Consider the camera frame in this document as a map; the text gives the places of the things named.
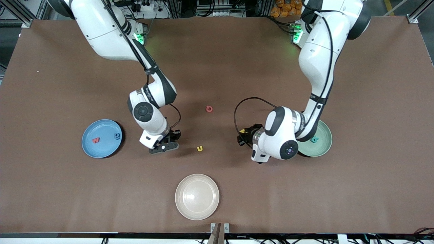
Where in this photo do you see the blue plate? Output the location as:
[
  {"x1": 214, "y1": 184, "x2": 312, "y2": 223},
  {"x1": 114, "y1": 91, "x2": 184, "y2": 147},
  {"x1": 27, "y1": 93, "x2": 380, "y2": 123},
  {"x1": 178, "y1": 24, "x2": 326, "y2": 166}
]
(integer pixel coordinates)
[{"x1": 81, "y1": 119, "x2": 123, "y2": 159}]

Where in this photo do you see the orange packets pile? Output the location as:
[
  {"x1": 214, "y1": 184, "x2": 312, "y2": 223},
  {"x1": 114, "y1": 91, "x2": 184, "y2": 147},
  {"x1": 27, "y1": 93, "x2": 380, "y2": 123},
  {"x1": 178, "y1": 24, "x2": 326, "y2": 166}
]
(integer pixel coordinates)
[{"x1": 271, "y1": 0, "x2": 305, "y2": 18}]

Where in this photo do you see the white power strip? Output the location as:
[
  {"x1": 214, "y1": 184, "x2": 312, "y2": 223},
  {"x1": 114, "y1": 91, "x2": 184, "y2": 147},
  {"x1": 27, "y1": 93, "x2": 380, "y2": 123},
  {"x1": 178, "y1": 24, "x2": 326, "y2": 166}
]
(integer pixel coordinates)
[{"x1": 131, "y1": 0, "x2": 170, "y2": 19}]

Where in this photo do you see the beige plate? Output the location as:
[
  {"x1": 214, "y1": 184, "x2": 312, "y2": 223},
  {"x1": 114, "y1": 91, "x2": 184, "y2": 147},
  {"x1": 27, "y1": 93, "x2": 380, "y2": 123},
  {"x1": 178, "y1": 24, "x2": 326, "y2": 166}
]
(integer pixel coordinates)
[{"x1": 175, "y1": 174, "x2": 220, "y2": 221}]

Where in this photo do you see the brown mounting stick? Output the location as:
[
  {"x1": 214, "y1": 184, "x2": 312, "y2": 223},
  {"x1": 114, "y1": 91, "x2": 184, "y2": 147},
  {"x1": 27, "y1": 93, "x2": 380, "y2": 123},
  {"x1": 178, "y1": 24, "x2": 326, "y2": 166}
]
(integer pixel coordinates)
[{"x1": 207, "y1": 223, "x2": 225, "y2": 244}]

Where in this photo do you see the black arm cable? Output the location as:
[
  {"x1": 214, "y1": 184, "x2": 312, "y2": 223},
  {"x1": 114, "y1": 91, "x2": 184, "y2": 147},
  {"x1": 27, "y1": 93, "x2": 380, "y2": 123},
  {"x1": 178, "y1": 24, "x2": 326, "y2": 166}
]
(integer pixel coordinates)
[
  {"x1": 102, "y1": 0, "x2": 182, "y2": 133},
  {"x1": 233, "y1": 10, "x2": 339, "y2": 149}
]

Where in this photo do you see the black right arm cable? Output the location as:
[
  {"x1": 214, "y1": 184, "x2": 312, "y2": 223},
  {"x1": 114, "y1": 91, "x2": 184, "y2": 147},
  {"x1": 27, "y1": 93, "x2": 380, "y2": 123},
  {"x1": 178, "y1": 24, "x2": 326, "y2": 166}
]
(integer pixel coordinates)
[{"x1": 102, "y1": 0, "x2": 182, "y2": 133}]

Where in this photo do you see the aluminium frame profile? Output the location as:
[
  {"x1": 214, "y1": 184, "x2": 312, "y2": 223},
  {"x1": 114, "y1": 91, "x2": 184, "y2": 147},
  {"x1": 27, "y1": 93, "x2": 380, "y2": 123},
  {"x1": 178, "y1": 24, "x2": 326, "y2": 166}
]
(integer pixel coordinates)
[
  {"x1": 407, "y1": 0, "x2": 434, "y2": 24},
  {"x1": 0, "y1": 0, "x2": 46, "y2": 28}
]

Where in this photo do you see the black table edge rail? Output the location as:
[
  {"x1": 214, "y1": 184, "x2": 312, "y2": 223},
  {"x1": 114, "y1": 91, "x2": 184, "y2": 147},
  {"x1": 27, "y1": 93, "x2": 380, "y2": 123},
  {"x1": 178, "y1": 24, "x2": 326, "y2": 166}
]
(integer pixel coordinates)
[{"x1": 0, "y1": 232, "x2": 434, "y2": 239}]

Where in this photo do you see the green plate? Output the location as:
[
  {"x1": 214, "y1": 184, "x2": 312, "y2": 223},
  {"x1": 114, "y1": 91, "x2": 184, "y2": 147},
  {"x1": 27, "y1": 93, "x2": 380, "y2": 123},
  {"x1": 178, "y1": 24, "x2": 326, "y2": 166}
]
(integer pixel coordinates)
[{"x1": 298, "y1": 119, "x2": 333, "y2": 157}]

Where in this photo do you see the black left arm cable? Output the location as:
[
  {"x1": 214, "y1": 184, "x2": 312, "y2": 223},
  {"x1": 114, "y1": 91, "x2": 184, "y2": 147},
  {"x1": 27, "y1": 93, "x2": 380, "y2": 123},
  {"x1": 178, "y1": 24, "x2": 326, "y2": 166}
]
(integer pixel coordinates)
[{"x1": 233, "y1": 10, "x2": 339, "y2": 149}]

